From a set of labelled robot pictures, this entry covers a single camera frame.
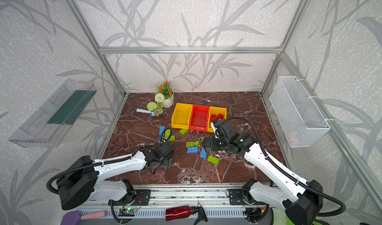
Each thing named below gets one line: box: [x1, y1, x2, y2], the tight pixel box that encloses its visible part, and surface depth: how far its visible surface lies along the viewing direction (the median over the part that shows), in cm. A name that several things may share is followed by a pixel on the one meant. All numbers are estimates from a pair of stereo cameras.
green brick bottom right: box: [207, 155, 220, 165], surface depth 86 cm
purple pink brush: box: [61, 210, 107, 225], surface depth 69 cm
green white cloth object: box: [271, 207, 293, 225], surface depth 69 cm
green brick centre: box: [186, 141, 195, 148], surface depth 93 cm
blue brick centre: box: [187, 146, 199, 154], surface depth 91 cm
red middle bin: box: [189, 104, 210, 132], surface depth 103 cm
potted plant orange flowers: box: [155, 81, 175, 109], surface depth 104 cm
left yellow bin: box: [171, 102, 193, 130], surface depth 105 cm
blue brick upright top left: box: [159, 125, 166, 136], surface depth 101 cm
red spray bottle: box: [165, 205, 208, 225], surface depth 69 cm
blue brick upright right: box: [199, 146, 207, 159], surface depth 88 cm
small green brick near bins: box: [179, 128, 189, 136], surface depth 98 cm
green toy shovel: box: [146, 101, 160, 117], surface depth 114 cm
